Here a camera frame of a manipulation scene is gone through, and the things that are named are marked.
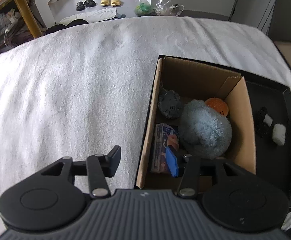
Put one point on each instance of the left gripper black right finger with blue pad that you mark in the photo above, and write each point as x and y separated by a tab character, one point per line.
230	195

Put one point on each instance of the green bag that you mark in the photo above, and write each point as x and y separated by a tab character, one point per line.
143	8

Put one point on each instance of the white fluffy soft object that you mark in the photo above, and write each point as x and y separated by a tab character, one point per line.
278	134

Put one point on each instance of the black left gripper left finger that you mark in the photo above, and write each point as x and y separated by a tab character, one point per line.
59	193

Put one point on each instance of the grey spiky plush ball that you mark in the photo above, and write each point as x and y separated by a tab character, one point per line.
169	104

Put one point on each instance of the brown cardboard box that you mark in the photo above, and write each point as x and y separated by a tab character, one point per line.
195	79

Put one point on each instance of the black tray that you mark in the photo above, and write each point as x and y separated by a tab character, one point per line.
273	162

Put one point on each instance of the orange round plush toy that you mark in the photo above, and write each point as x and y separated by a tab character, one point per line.
218	105

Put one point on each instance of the black soft object white tag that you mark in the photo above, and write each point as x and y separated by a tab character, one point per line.
263	121

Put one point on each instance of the light blue fluffy plush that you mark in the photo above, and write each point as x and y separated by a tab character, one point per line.
203	131

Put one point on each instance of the white cloth on floor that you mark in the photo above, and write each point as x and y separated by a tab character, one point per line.
92	16

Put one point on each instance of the white towel cover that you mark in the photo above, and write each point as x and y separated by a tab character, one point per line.
82	90

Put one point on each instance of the clear plastic bag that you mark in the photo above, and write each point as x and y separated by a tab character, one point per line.
168	8

